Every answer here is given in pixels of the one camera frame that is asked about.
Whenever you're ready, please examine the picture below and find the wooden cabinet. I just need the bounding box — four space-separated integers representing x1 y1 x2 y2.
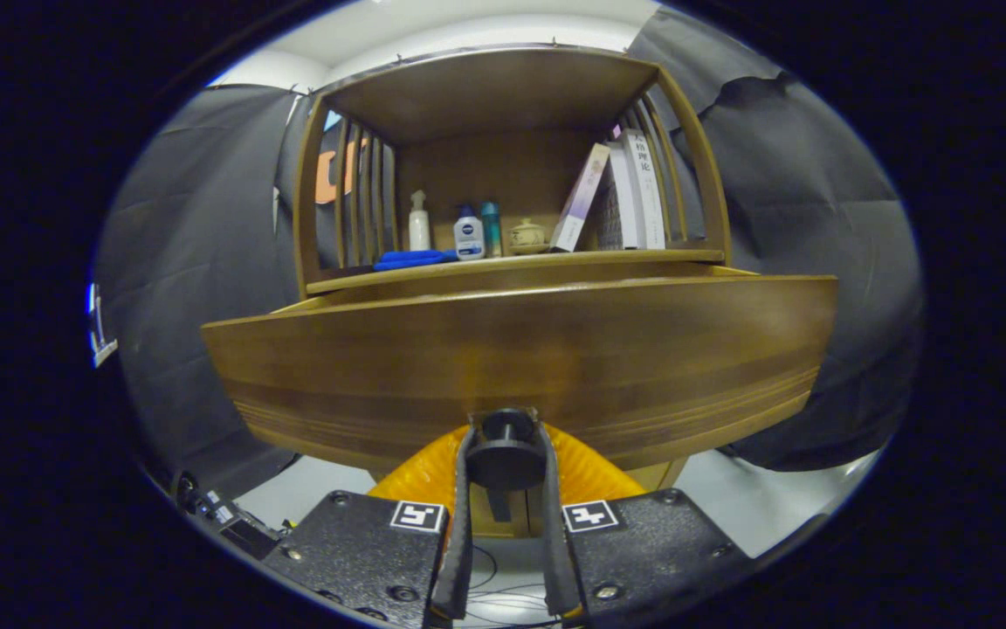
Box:
292 45 731 538

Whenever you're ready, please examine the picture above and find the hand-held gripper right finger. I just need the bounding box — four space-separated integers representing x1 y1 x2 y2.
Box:
541 424 753 626

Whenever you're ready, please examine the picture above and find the white blue-capped lotion bottle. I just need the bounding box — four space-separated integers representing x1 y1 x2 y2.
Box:
454 204 486 261

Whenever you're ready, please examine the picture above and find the computer monitor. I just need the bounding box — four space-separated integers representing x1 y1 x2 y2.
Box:
88 284 118 368

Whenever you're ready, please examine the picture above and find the purple white book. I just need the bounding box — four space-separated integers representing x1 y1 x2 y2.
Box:
549 142 611 253

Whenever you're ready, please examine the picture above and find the black floor device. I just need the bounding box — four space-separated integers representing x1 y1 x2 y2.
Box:
173 472 281 560

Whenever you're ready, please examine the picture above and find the wooden drawer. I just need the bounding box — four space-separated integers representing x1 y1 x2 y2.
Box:
200 262 840 477

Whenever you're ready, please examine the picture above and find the teal bottle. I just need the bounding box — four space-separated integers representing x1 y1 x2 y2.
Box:
480 201 503 259

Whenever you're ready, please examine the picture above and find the wooden countertop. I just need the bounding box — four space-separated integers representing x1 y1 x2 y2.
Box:
307 249 725 295

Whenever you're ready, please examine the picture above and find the blue folded cloth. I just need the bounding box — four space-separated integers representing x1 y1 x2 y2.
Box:
373 250 460 272

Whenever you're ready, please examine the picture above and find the beige lidded teacup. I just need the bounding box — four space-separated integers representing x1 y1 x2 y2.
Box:
507 218 549 255

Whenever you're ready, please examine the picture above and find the black drawer knob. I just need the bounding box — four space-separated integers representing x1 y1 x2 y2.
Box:
465 408 548 492

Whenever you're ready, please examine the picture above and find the white pump bottle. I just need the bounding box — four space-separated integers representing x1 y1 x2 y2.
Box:
409 190 431 252

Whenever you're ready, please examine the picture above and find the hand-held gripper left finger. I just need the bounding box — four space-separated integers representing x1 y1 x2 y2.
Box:
263 424 475 629

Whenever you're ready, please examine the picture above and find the white book lettered spine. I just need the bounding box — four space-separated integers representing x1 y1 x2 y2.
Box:
624 128 668 251

